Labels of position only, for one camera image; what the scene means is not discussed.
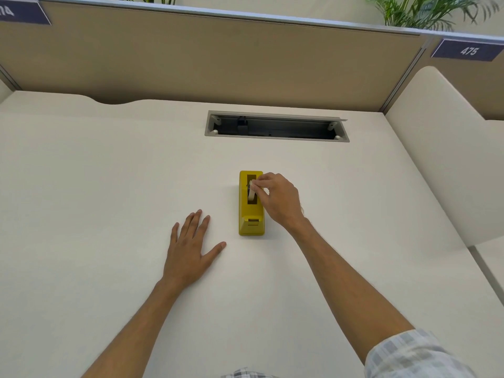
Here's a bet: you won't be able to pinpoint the person's left hand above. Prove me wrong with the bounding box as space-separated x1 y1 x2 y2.
161 209 227 290

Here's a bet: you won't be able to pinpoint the person's right hand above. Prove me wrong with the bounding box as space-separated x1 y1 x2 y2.
249 172 307 233

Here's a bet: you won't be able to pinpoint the yellow tape dispenser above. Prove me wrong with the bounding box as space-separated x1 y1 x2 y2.
238 170 266 237

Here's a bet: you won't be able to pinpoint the person's right forearm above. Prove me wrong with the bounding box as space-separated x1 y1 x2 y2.
286 217 416 365

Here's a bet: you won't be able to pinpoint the person's left forearm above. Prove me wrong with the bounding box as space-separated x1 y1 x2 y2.
80 277 191 378

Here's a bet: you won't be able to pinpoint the wide beige partition panel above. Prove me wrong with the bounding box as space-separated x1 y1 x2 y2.
0 0 430 113

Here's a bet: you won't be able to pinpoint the large cream side divider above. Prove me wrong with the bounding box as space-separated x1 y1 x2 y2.
385 66 504 248

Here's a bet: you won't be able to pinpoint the grey plaid shirt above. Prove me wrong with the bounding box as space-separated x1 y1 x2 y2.
220 329 477 378

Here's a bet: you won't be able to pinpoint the green palm plant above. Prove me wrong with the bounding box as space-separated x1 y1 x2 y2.
365 0 501 32

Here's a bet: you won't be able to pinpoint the navy number label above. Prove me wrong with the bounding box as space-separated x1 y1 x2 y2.
0 0 52 26
430 38 504 62

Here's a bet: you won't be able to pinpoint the narrow beige partition panel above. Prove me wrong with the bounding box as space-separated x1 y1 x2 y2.
384 33 504 121

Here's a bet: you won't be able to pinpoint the small cream side divider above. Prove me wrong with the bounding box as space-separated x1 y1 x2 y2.
0 78 15 105

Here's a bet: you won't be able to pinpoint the grey desk cable slot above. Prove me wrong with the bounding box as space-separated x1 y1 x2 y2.
204 110 350 143

